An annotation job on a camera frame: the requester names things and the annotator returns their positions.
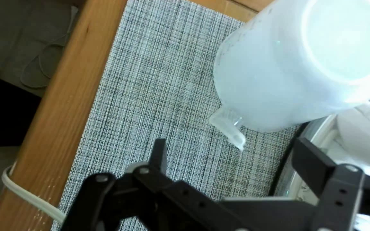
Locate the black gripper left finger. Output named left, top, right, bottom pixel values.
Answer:
left=60, top=136, right=220, bottom=231

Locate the white iron power cord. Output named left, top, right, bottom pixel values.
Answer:
left=0, top=166, right=66, bottom=225

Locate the translucent plastic measuring jug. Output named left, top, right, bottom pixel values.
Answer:
left=209, top=0, right=370, bottom=152

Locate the wooden side table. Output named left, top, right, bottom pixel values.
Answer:
left=0, top=0, right=276, bottom=231

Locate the grey woven placemat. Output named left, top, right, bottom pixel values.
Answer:
left=48, top=0, right=305, bottom=231

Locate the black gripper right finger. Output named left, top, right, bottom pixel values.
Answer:
left=291, top=136, right=370, bottom=231

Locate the white clothes iron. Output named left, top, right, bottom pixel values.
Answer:
left=269, top=102, right=370, bottom=231

